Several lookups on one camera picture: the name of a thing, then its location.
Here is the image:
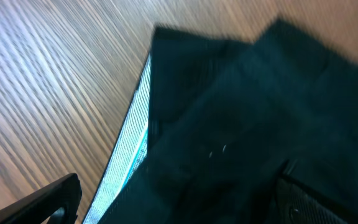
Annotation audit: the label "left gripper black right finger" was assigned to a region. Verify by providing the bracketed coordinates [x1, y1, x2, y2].
[275, 175, 358, 224]

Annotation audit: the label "black shorts with mesh lining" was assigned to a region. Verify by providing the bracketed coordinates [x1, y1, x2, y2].
[85, 20, 358, 223]

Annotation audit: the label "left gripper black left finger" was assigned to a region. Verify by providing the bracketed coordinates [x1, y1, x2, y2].
[0, 173, 82, 224]

